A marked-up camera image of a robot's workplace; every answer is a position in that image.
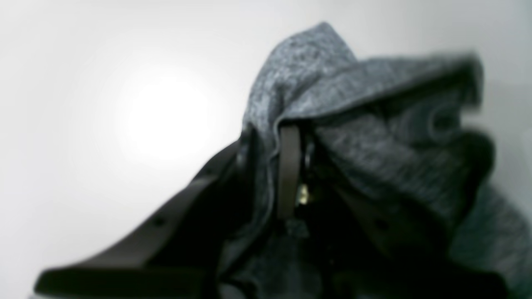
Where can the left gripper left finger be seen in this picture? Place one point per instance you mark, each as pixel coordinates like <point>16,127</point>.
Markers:
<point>289,165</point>

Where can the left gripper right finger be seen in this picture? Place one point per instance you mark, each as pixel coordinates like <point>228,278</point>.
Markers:
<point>307,176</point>

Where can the grey t-shirt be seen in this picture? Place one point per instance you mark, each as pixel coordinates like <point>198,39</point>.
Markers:
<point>402,204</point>

